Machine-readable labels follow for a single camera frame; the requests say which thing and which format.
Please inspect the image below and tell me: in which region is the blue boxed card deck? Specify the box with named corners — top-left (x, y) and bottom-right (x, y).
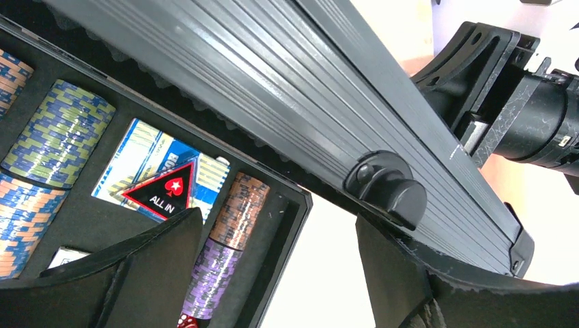
top-left (91, 118), bottom-right (230, 222)

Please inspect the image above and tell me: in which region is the grey purple poker chip stack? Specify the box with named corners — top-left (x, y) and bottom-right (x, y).
top-left (182, 238), bottom-right (242, 320)

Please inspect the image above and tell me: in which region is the green poker chip stack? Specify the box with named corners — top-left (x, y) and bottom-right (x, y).
top-left (1, 79), bottom-right (116, 189)

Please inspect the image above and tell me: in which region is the blue backed playing card deck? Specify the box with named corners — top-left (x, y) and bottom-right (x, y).
top-left (47, 246), bottom-right (90, 269)

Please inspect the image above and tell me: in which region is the orange purple poker chip stack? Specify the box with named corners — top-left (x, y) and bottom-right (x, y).
top-left (1, 49), bottom-right (34, 120)

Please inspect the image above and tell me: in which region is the black poker set case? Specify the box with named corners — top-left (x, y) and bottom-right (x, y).
top-left (1, 1), bottom-right (534, 327)

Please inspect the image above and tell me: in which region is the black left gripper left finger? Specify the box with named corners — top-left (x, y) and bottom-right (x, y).
top-left (1, 208), bottom-right (203, 327)

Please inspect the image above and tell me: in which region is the triangular dealer button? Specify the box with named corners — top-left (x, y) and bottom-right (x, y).
top-left (119, 161), bottom-right (196, 221)

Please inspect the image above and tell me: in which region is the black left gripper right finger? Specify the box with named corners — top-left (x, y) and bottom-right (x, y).
top-left (356, 215), bottom-right (578, 327)

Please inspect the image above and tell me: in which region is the blue orange poker chip stack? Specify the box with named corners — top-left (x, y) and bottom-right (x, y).
top-left (1, 173), bottom-right (69, 279)

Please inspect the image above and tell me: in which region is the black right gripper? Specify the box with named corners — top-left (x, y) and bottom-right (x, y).
top-left (411, 21), bottom-right (578, 177)

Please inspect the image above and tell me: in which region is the red translucent die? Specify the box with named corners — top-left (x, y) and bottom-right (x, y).
top-left (177, 314), bottom-right (199, 328)

